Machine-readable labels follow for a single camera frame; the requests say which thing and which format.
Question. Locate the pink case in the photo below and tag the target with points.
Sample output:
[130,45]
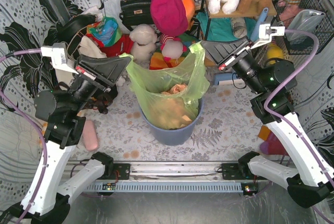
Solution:
[89,136]

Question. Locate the colourful scarf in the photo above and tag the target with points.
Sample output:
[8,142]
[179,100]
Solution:
[104,33]

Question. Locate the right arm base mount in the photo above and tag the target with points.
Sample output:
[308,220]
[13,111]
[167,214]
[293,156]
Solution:
[235,171]

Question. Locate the pink white plush doll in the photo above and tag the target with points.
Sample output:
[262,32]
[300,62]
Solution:
[171,47]

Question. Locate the aluminium rail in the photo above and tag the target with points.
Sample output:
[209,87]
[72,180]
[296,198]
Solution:
[174,169]

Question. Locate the blue trash bin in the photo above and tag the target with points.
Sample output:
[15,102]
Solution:
[174,137]

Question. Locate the rainbow striped bag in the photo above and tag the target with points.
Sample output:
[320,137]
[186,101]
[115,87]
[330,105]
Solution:
[157,61]

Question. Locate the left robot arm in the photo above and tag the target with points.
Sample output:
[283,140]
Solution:
[48,200]

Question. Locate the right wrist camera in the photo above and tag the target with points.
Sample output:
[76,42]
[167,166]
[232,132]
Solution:
[263,34]

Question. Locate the magenta hat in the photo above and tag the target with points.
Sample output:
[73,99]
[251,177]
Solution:
[169,16]

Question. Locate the orange plush toy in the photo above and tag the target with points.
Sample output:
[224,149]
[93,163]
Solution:
[189,6]

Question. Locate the teal cloth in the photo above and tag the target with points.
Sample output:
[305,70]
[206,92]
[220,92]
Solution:
[220,28]

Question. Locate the cream canvas tote bag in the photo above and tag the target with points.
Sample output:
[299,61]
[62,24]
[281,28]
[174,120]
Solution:
[86,47]

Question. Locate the cream plush sheep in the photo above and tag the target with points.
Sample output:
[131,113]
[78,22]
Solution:
[144,39]

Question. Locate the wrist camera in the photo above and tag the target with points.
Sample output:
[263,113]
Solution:
[263,34]
[59,57]

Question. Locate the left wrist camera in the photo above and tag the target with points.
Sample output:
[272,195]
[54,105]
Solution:
[59,57]

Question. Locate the green trash bag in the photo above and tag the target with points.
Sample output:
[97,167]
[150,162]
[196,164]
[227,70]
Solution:
[172,111]

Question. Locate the red cloth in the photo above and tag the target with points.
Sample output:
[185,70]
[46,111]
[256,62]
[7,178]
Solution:
[123,45]

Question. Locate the crumpled brown paper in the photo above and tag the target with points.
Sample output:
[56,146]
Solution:
[175,89]

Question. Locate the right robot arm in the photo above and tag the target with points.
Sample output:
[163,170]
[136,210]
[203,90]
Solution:
[271,105]

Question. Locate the black metal shelf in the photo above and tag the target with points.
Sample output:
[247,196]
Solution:
[252,12]

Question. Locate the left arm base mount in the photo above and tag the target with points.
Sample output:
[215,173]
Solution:
[119,171]

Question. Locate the red purple sock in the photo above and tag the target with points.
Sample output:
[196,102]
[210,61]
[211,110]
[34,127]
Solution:
[271,144]

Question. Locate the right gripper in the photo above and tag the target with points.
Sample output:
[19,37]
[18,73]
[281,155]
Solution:
[235,58]

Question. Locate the silver pouch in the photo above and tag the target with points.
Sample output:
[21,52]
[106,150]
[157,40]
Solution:
[302,20]

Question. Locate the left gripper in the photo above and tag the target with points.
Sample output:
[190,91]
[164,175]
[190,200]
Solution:
[92,78]

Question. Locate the grey cable duct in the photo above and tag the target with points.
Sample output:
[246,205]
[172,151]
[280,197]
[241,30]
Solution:
[165,187]

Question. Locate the black wire basket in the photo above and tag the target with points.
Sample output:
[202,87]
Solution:
[323,31]

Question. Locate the yellow plush duck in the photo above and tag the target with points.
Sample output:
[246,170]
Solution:
[273,54]

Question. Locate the dark brown bag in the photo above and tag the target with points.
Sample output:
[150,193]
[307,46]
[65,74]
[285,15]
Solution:
[99,104]

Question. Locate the black leather handbag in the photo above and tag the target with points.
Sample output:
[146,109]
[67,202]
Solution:
[135,12]

